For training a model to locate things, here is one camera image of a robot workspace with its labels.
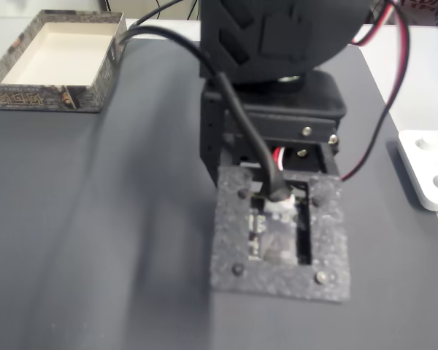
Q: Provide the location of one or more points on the white device with round knobs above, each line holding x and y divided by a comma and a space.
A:
430, 171

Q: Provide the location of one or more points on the black textured camera mount plate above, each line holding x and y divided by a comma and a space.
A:
233, 233

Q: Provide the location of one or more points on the dark red printed object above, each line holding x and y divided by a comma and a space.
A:
423, 11

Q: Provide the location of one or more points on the open cardboard box, patterned sides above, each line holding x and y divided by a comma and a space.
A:
54, 54

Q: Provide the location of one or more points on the dark grey table mat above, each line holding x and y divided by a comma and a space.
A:
95, 218

